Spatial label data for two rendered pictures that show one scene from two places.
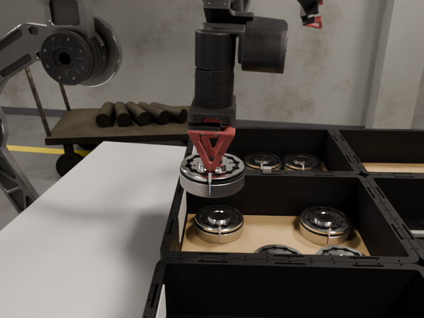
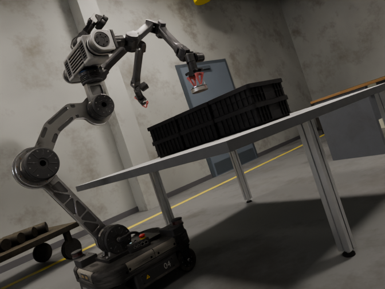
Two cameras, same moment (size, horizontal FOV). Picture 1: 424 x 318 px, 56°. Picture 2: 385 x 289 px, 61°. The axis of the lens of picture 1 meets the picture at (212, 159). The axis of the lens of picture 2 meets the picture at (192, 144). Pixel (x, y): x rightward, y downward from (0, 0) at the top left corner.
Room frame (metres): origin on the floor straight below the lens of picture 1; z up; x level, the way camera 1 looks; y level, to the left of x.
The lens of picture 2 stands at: (-0.66, 1.63, 0.73)
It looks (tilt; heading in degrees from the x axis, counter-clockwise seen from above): 0 degrees down; 311
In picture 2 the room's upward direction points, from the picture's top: 19 degrees counter-clockwise
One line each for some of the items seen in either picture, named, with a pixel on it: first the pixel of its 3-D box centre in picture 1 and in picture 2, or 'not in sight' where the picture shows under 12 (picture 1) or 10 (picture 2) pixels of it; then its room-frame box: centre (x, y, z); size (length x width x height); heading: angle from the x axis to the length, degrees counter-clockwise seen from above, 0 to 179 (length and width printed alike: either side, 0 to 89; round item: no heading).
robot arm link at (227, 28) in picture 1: (219, 48); (190, 58); (0.57, -0.01, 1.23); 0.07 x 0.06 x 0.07; 79
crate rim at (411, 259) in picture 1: (277, 213); (209, 106); (0.64, -0.12, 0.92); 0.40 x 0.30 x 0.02; 88
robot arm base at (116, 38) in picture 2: not in sight; (116, 41); (0.82, 0.30, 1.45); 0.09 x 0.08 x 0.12; 170
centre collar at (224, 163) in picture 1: (212, 163); not in sight; (0.58, 0.00, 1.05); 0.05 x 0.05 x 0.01
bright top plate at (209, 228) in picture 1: (219, 217); not in sight; (0.72, -0.01, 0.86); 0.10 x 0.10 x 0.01
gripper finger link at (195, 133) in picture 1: (212, 139); (197, 78); (0.57, 0.00, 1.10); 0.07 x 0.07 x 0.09; 86
